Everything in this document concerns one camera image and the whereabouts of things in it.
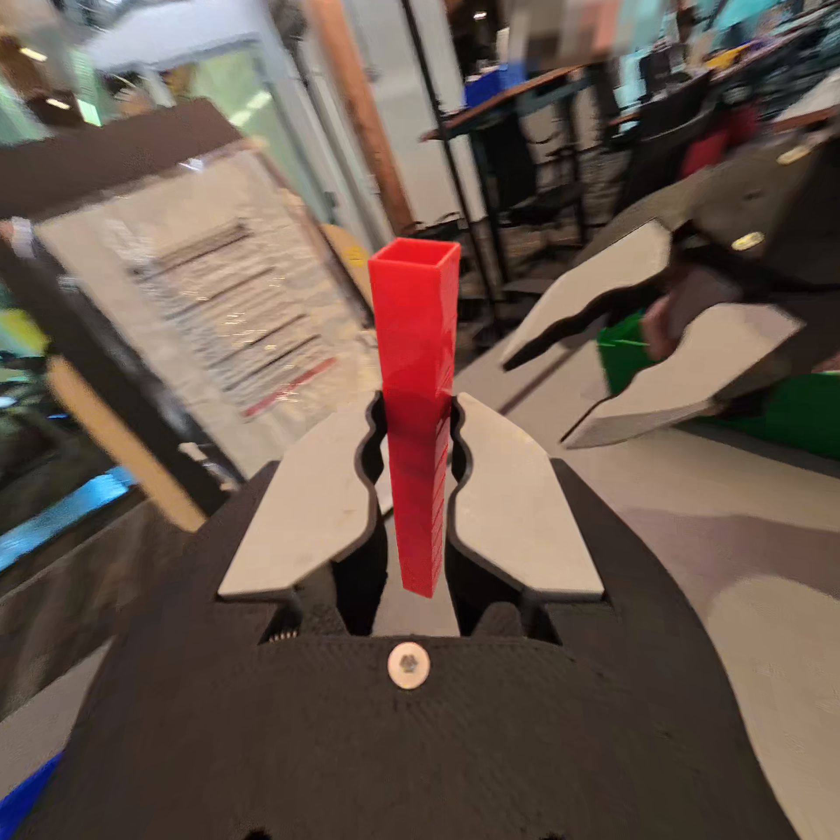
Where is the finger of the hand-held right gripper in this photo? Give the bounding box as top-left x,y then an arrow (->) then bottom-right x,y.
500,218 -> 673,371
561,303 -> 807,450

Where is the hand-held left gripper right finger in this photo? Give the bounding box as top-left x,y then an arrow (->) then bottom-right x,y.
445,392 -> 606,599

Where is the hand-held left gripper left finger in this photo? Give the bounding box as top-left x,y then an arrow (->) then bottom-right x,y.
217,392 -> 387,601

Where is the green plastic bin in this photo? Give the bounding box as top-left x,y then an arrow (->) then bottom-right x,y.
596,308 -> 840,460

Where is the red square plastic tube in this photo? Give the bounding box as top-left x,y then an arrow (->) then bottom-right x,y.
367,238 -> 462,598

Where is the wooden background desk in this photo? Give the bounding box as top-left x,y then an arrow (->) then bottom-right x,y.
420,62 -> 592,257

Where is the red cloth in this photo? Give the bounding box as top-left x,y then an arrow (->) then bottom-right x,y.
679,105 -> 762,181

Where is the light wooden bar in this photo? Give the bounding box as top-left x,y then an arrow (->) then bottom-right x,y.
45,354 -> 207,534

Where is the black metal pole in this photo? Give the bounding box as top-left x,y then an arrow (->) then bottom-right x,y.
400,0 -> 509,312

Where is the blue storage bin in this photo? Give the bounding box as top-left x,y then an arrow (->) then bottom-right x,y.
465,62 -> 526,109

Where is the instruction sheet in plastic sleeve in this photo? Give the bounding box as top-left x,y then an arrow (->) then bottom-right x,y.
33,141 -> 382,421

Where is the pale yellow board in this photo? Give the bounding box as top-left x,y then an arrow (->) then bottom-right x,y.
320,223 -> 375,316

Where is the blue plastic object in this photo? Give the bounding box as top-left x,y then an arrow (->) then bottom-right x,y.
0,751 -> 67,840

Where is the black sign stand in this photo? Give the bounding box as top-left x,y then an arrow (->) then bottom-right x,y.
0,98 -> 263,519

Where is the wooden post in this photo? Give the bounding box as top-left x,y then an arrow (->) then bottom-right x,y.
305,0 -> 417,237

